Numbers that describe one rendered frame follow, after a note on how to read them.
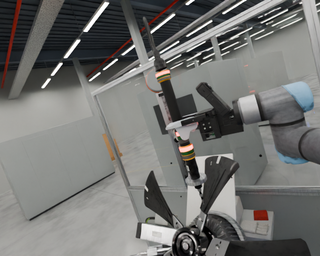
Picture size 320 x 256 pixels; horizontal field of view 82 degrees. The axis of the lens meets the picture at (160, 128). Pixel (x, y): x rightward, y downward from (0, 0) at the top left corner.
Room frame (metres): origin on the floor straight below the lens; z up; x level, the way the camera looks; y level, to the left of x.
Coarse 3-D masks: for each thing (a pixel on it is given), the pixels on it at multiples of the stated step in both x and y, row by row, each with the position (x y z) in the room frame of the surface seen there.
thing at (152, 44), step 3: (144, 18) 0.60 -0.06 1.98; (144, 21) 0.59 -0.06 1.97; (144, 24) 0.64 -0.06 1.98; (147, 24) 0.58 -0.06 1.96; (147, 27) 0.58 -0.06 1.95; (147, 30) 0.58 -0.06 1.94; (147, 33) 0.65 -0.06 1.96; (150, 33) 0.58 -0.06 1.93; (150, 36) 0.58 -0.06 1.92; (150, 39) 0.58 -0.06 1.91; (150, 42) 0.66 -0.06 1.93; (153, 42) 0.58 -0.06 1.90; (150, 45) 0.66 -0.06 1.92; (153, 45) 0.58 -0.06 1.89; (153, 48) 0.58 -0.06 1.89; (174, 129) 1.08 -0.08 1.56; (174, 132) 1.05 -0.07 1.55
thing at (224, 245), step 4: (212, 240) 0.62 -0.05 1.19; (216, 240) 0.62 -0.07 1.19; (220, 240) 0.61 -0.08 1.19; (224, 240) 0.61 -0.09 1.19; (212, 244) 0.60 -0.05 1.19; (220, 244) 0.60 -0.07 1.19; (224, 244) 0.59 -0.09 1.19; (228, 244) 0.59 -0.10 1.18; (208, 248) 0.59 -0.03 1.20; (212, 248) 0.59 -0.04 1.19; (216, 248) 0.58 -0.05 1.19; (220, 248) 0.58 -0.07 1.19; (224, 248) 0.58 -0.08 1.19; (208, 252) 0.57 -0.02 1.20; (212, 252) 0.57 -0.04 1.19; (216, 252) 0.57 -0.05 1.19; (220, 252) 0.56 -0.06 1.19; (224, 252) 0.56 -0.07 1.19
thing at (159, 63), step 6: (156, 54) 0.57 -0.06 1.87; (156, 60) 0.57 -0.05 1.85; (162, 60) 0.57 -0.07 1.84; (156, 66) 0.57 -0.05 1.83; (162, 66) 0.56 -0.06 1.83; (186, 162) 0.57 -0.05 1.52; (192, 162) 0.56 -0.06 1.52; (192, 168) 0.56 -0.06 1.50; (192, 174) 0.57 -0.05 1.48; (198, 174) 0.57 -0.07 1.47; (198, 186) 0.57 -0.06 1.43
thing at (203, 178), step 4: (188, 176) 0.61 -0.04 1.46; (200, 176) 0.58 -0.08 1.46; (204, 176) 0.57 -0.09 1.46; (188, 180) 0.58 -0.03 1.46; (192, 180) 0.57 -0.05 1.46; (196, 180) 0.56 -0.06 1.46; (200, 180) 0.55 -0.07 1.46; (204, 180) 0.55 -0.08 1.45; (188, 184) 0.56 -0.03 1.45; (192, 184) 0.55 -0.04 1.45; (196, 184) 0.55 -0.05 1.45; (200, 184) 0.55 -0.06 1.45
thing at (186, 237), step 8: (176, 232) 0.64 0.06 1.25; (184, 232) 0.63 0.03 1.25; (192, 232) 0.60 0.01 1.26; (200, 232) 0.63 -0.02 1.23; (208, 232) 0.67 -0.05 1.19; (176, 240) 0.63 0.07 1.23; (184, 240) 0.62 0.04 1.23; (192, 240) 0.60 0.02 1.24; (200, 240) 0.58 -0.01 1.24; (208, 240) 0.65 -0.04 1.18; (176, 248) 0.62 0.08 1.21; (192, 248) 0.58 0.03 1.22; (200, 248) 0.56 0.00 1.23
